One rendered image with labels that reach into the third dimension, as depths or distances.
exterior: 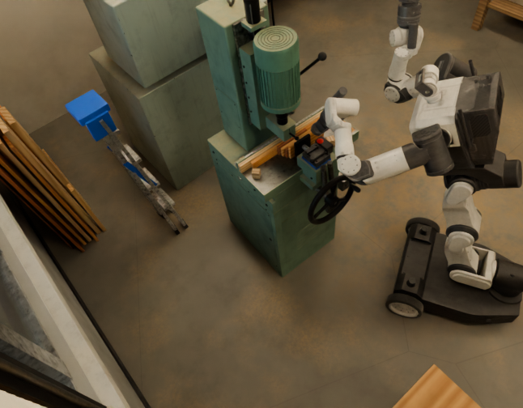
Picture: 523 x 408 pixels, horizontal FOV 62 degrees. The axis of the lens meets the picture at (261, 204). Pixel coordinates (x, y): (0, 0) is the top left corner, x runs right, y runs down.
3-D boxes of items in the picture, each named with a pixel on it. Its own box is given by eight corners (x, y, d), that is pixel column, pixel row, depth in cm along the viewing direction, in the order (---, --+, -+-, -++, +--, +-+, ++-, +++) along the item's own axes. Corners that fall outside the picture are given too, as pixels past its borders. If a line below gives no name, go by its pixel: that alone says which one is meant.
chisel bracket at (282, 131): (284, 144, 203) (283, 131, 196) (265, 129, 210) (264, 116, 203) (296, 137, 205) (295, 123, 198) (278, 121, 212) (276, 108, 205)
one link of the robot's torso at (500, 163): (523, 172, 179) (517, 140, 168) (520, 195, 172) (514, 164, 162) (452, 175, 196) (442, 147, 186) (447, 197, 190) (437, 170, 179)
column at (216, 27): (247, 152, 227) (223, 27, 169) (223, 130, 238) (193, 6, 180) (280, 131, 234) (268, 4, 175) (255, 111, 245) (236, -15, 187)
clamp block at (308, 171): (315, 185, 201) (315, 173, 194) (296, 168, 208) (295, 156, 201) (338, 168, 206) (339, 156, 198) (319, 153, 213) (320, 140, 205)
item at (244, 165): (241, 173, 206) (240, 167, 202) (239, 171, 207) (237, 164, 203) (334, 112, 224) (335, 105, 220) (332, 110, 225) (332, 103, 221)
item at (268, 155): (253, 169, 207) (252, 163, 204) (251, 167, 208) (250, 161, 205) (349, 107, 225) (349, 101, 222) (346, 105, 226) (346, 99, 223)
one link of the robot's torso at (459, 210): (482, 221, 216) (486, 155, 183) (477, 250, 207) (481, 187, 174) (448, 217, 223) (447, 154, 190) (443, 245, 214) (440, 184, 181)
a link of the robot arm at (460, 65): (448, 74, 185) (475, 62, 172) (445, 94, 183) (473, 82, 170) (427, 64, 180) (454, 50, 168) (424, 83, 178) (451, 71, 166)
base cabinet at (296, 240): (282, 278, 271) (273, 215, 213) (229, 220, 300) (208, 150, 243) (335, 238, 284) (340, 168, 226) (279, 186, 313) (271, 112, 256)
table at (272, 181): (277, 216, 197) (276, 209, 192) (238, 177, 213) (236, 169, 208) (372, 149, 215) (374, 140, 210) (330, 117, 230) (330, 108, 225)
